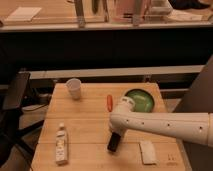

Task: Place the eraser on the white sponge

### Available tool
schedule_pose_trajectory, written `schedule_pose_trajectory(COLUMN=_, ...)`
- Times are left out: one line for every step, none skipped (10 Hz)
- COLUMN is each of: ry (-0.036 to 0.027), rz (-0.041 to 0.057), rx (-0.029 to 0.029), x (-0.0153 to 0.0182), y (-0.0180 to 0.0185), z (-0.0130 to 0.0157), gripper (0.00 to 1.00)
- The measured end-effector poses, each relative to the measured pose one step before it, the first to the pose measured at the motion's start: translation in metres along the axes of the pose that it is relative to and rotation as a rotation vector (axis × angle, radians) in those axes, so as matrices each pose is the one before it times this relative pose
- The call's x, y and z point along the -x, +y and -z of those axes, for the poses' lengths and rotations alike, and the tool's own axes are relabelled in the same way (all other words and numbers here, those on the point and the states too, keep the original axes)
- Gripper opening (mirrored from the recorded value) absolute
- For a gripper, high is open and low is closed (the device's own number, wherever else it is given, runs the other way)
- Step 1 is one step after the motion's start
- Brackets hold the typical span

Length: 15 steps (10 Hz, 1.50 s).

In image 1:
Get white sponge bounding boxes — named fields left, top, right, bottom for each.
left=139, top=140, right=157, bottom=165

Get orange carrot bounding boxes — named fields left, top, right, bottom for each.
left=107, top=95, right=113, bottom=112

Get black chair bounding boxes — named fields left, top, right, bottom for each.
left=0, top=73, right=44, bottom=168

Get black eraser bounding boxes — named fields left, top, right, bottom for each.
left=107, top=133, right=121, bottom=152

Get white paper cup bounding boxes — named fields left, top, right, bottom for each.
left=66, top=78, right=81, bottom=100

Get small plastic bottle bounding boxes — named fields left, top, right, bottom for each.
left=55, top=123, right=68, bottom=165

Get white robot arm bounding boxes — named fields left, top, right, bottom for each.
left=109, top=96, right=213, bottom=147

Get white paper sheet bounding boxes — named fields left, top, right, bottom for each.
left=6, top=7, right=41, bottom=22

